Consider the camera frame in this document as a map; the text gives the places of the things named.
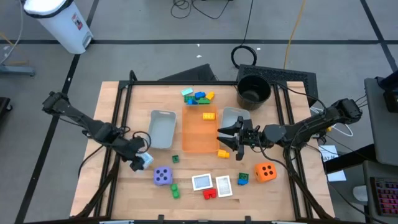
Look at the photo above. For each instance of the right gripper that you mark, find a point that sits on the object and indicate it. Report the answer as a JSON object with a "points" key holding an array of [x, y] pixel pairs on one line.
{"points": [[253, 135]]}

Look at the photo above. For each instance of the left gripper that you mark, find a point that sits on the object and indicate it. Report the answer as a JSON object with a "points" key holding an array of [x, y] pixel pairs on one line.
{"points": [[133, 147]]}

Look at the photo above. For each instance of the blue-backed playing card deck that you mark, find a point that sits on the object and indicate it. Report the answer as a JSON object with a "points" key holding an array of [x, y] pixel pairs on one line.
{"points": [[147, 161]]}

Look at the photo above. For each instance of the purple foam die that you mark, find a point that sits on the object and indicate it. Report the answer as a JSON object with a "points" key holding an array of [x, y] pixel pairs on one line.
{"points": [[163, 176]]}

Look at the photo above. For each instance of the orange foam die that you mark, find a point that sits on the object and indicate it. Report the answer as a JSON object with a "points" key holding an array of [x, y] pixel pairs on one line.
{"points": [[265, 172]]}

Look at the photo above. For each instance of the bright green toy brick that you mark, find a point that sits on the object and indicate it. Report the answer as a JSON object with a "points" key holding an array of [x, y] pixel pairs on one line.
{"points": [[204, 101]]}

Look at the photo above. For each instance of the blue rounded toy brick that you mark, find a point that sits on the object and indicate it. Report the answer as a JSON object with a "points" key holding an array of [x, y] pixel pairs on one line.
{"points": [[200, 95]]}

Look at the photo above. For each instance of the small blue toy brick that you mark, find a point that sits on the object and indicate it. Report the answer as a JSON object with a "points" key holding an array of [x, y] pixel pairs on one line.
{"points": [[192, 102]]}

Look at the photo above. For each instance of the long dark green brick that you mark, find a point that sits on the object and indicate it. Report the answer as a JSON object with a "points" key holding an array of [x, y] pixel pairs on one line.
{"points": [[187, 98]]}

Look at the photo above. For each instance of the light teal toy brick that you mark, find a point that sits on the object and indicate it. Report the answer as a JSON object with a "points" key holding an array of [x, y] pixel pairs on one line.
{"points": [[186, 91]]}

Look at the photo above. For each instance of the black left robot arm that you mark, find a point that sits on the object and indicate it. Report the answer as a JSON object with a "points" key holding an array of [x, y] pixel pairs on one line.
{"points": [[90, 124]]}

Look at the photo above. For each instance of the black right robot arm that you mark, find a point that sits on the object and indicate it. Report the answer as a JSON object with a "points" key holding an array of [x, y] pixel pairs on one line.
{"points": [[311, 124]]}

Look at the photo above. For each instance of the grey plastic bin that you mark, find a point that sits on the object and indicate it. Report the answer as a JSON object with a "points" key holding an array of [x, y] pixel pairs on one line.
{"points": [[161, 129], [231, 113]]}

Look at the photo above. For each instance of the long yellow toy brick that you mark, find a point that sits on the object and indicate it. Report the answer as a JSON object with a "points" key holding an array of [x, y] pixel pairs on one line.
{"points": [[209, 116]]}

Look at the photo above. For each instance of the orange translucent plastic bin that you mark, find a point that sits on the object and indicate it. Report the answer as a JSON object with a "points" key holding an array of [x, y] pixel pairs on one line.
{"points": [[199, 133]]}

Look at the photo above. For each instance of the small dark green brick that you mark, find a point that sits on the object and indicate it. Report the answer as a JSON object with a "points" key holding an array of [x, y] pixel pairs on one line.
{"points": [[175, 158]]}

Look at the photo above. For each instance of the light green two-stud brick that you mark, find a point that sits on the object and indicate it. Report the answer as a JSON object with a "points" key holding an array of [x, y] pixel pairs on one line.
{"points": [[175, 191]]}

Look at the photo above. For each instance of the blue flat toy brick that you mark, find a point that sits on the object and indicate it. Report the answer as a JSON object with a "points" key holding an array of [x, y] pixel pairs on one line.
{"points": [[242, 182]]}

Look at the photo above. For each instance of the black round bucket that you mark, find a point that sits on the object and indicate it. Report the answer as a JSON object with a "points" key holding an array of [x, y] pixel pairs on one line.
{"points": [[253, 91]]}

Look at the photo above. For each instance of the red two-stud toy brick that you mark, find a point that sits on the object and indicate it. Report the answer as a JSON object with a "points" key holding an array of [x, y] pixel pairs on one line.
{"points": [[210, 193]]}

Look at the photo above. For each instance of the white paper sheet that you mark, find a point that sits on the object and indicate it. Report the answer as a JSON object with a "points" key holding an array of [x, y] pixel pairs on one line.
{"points": [[329, 153], [337, 176]]}

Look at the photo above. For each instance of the black desk beam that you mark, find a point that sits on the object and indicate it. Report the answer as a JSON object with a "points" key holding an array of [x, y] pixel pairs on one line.
{"points": [[348, 160]]}

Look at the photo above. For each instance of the white computer mouse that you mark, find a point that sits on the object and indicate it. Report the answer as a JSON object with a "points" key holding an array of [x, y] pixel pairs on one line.
{"points": [[360, 193]]}

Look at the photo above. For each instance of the grey desk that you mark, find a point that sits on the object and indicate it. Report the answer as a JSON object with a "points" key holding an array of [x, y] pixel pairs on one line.
{"points": [[382, 130], [370, 172]]}

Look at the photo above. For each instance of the black caster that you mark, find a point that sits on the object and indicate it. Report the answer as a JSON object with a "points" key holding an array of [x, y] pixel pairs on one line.
{"points": [[4, 105]]}

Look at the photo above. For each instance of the grey table foot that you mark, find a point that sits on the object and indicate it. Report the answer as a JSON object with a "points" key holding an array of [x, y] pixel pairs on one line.
{"points": [[17, 70]]}

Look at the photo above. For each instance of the black desk device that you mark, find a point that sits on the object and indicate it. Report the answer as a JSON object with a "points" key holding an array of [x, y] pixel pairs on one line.
{"points": [[391, 99]]}

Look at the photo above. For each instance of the white trash can black liner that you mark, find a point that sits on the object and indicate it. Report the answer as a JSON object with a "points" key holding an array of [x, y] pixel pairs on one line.
{"points": [[62, 25]]}

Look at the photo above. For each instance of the black keyboard pink keys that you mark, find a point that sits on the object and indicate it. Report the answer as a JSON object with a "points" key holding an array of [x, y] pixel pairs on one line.
{"points": [[385, 196]]}

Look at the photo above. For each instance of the black aluminium table frame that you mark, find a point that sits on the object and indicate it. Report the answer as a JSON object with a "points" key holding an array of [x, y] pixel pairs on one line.
{"points": [[155, 83]]}

